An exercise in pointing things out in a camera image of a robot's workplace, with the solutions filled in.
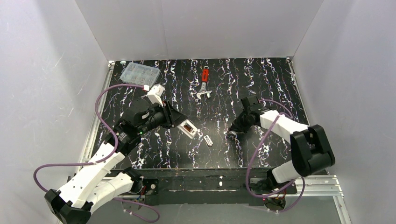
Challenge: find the clear plastic screw box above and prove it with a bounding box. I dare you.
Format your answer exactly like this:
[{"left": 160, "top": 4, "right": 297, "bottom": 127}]
[{"left": 120, "top": 62, "right": 160, "bottom": 87}]

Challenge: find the red handled adjustable wrench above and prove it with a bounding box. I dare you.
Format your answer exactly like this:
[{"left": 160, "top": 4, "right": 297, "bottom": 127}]
[{"left": 197, "top": 65, "right": 212, "bottom": 100}]

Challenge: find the white remote battery cover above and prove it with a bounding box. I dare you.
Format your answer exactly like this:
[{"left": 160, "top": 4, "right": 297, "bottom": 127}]
[{"left": 204, "top": 135, "right": 213, "bottom": 147}]

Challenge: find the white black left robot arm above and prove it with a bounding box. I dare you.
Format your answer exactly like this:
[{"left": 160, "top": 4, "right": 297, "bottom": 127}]
[{"left": 44, "top": 101, "right": 198, "bottom": 224}]

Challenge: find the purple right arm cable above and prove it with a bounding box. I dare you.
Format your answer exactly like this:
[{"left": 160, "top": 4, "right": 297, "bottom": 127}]
[{"left": 245, "top": 98, "right": 306, "bottom": 213}]

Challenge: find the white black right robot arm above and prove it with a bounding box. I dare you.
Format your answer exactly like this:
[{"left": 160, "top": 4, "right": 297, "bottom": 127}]
[{"left": 228, "top": 96, "right": 335, "bottom": 186}]

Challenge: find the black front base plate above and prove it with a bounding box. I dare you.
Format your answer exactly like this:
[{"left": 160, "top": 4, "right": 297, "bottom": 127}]
[{"left": 136, "top": 167, "right": 279, "bottom": 207}]

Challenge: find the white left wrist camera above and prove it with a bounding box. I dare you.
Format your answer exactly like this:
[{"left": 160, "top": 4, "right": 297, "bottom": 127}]
[{"left": 143, "top": 84, "right": 165, "bottom": 107}]

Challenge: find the white remote control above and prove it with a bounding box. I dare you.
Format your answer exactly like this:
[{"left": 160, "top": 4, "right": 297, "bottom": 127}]
[{"left": 177, "top": 119, "right": 198, "bottom": 139}]

